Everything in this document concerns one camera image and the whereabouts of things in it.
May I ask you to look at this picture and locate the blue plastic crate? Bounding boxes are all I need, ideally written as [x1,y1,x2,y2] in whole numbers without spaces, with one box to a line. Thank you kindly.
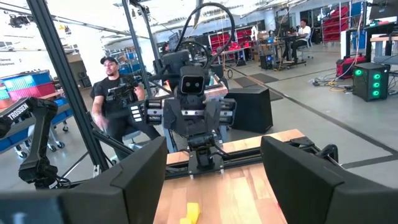
[1,70,52,91]

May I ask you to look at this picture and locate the grey office chair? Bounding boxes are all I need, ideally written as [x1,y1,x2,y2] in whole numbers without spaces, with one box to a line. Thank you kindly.
[121,129,146,152]

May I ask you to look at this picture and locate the black computer tower green lights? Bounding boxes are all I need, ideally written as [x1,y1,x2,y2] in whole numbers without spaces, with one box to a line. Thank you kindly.
[352,62,391,102]

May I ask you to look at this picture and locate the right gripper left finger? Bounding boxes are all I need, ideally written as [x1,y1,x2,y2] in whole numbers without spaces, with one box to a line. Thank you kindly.
[0,136,169,224]

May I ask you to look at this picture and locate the black cube case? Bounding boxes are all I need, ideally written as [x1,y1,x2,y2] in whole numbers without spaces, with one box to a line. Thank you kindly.
[223,86,274,134]

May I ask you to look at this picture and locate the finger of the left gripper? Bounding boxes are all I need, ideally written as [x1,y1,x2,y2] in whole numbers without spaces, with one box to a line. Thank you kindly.
[163,99,189,134]
[203,99,222,133]

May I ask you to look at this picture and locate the black camera rig frame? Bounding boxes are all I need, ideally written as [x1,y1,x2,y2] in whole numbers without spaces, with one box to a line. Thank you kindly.
[26,0,156,175]

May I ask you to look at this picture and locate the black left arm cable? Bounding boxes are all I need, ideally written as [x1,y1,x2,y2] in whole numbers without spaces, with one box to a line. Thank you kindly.
[174,2,237,71]

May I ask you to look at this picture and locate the black floor mat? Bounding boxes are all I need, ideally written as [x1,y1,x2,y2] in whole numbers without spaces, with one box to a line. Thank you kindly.
[233,77,259,88]
[248,73,280,84]

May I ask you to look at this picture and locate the shelf of red bins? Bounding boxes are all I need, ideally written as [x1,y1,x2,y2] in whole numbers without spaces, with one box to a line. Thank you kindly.
[208,27,252,63]

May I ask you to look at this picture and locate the rack of red bins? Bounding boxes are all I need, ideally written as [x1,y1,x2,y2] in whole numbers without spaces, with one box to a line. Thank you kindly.
[322,6,351,43]

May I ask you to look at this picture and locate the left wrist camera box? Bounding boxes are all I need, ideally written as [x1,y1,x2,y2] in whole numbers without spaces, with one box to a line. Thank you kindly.
[179,65,206,96]

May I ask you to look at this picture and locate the pink plastic crate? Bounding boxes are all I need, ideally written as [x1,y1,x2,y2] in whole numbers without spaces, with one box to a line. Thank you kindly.
[7,81,57,101]

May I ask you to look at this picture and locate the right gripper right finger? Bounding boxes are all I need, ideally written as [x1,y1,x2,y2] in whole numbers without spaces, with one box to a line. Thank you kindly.
[261,135,398,224]

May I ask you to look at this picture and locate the red tool case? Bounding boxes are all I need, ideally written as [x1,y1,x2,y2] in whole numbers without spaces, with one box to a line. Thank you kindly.
[335,55,368,79]

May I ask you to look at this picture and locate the blue wheeled shelf cart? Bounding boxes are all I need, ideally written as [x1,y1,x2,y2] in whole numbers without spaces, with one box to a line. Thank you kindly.
[0,90,74,158]

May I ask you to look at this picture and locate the long yellow block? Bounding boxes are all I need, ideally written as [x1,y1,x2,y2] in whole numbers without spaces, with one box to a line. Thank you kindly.
[179,202,201,224]

